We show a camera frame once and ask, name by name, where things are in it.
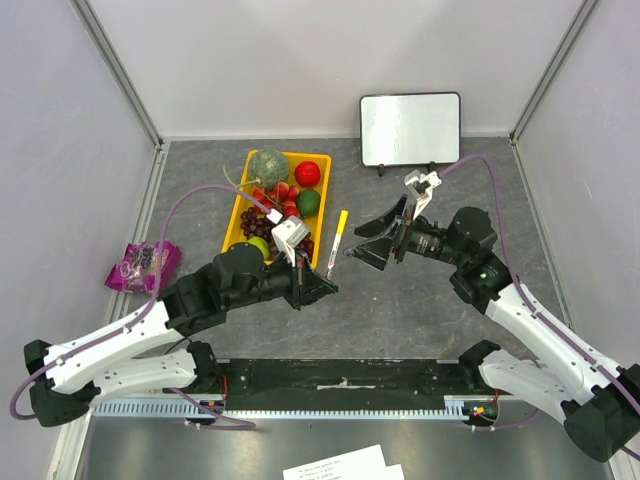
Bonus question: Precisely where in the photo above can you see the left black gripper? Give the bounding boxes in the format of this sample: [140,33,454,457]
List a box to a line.
[226,245,338,311]

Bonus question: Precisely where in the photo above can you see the white whiteboard marker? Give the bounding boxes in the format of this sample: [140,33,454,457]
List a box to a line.
[326,232,344,279]

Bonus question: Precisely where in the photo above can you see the yellow marker cap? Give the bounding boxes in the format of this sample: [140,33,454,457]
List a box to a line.
[336,210,349,235]

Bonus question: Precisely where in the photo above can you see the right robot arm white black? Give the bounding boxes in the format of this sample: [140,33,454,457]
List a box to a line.
[345,198,639,462]

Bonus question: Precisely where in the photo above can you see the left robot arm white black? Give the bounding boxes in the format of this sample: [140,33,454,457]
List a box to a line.
[24,243,338,427]

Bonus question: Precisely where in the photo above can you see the green pear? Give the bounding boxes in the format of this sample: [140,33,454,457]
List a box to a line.
[247,236,271,261]

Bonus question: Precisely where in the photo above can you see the green mango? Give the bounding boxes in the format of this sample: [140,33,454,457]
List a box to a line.
[296,189,321,217]

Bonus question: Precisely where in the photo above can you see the dark red grapes bunch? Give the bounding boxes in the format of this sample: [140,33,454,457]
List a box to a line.
[240,207,315,261]

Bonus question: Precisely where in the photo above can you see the red apple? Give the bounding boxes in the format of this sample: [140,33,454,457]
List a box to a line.
[294,161,322,188]

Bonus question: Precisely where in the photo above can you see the red strawberries bunch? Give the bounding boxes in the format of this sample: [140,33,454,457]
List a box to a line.
[252,182,301,218]

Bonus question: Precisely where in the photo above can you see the green netted melon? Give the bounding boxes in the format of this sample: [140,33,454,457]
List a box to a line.
[248,149,290,190]

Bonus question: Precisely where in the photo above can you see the purple snack bag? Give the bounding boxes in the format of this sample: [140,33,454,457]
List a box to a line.
[104,242,182,294]

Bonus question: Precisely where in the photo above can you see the white paper sheets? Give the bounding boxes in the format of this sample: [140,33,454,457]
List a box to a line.
[282,445,405,480]

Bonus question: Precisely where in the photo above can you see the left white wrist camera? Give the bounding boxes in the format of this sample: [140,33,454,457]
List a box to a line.
[271,216,311,266]

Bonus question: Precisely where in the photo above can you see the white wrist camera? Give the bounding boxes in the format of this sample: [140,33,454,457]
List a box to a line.
[404,170,442,220]
[271,216,311,266]

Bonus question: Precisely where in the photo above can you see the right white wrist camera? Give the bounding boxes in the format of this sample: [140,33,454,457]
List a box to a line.
[404,170,442,220]

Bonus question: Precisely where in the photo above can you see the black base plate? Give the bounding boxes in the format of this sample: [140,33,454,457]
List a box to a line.
[183,359,494,410]

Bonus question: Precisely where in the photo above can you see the small whiteboard black frame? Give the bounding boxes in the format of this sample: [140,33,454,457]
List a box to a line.
[359,91,461,168]

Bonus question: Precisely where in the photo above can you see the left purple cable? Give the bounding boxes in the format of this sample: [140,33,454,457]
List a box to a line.
[10,183,281,430]

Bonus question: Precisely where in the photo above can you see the white slotted cable duct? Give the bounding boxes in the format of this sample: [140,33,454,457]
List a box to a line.
[92,397,469,421]

